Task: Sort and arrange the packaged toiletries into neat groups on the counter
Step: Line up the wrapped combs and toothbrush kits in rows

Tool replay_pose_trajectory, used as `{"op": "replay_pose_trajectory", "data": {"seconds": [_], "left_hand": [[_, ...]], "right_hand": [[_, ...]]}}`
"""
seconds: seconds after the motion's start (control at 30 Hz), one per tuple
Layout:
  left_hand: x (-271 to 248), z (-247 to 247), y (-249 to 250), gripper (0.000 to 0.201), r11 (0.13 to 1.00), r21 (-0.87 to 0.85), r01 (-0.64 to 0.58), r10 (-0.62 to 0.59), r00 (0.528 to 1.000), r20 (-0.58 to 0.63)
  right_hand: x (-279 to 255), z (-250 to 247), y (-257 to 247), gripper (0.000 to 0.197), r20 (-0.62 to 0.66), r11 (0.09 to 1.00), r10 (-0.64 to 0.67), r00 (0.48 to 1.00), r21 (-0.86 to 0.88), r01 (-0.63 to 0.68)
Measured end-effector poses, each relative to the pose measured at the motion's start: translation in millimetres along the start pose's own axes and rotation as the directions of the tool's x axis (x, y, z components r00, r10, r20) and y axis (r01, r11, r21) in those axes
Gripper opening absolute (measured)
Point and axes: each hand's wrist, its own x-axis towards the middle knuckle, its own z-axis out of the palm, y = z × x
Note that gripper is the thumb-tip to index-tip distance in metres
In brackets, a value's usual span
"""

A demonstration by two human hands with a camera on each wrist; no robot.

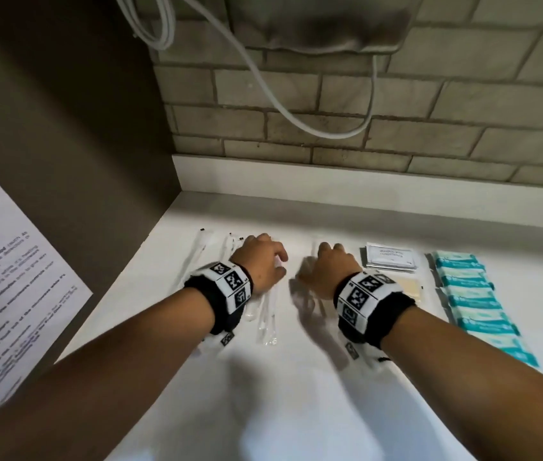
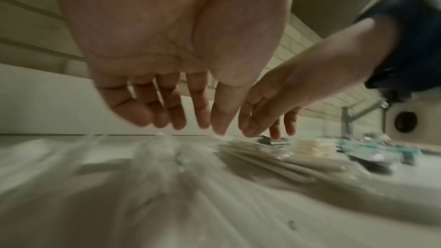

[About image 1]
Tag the person's right forearm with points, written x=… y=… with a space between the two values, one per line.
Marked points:
x=468 y=379

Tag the white printed paper sheet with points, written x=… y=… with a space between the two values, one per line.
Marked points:
x=12 y=292

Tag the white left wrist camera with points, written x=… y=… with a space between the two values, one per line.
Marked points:
x=223 y=338

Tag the clear plastic packets pile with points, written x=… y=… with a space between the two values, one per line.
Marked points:
x=307 y=302

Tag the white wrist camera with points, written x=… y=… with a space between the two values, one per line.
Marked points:
x=358 y=352
x=223 y=338

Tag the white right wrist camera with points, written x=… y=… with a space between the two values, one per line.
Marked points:
x=358 y=352

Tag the stack of white sachets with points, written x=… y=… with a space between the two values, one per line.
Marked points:
x=389 y=256

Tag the person's right hand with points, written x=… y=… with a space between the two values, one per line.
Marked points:
x=331 y=268

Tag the black right wristband with markers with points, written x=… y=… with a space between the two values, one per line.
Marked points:
x=372 y=307

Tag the person's left hand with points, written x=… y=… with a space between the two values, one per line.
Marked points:
x=262 y=261

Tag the white backsplash upstand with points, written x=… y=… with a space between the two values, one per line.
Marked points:
x=348 y=187

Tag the dark brown side panel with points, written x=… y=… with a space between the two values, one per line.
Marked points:
x=60 y=139

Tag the person's left forearm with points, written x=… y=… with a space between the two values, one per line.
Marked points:
x=84 y=369

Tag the beige soap bars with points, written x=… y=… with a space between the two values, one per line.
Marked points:
x=411 y=288

